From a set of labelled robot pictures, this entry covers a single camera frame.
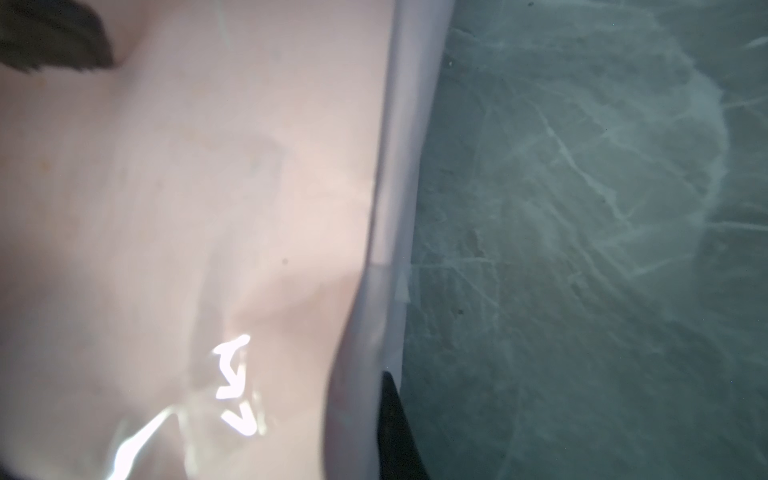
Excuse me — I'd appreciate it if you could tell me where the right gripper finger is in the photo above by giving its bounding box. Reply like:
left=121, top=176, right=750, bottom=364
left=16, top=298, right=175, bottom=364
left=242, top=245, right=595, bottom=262
left=377, top=371, right=430, bottom=480

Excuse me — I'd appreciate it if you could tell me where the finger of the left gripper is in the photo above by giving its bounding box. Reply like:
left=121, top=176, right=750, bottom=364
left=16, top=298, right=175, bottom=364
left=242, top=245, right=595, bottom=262
left=1, top=0, right=115, bottom=73

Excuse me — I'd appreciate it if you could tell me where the pink wrapping paper sheet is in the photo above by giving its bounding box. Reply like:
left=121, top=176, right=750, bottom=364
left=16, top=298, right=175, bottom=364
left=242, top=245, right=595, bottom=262
left=1, top=1, right=454, bottom=479

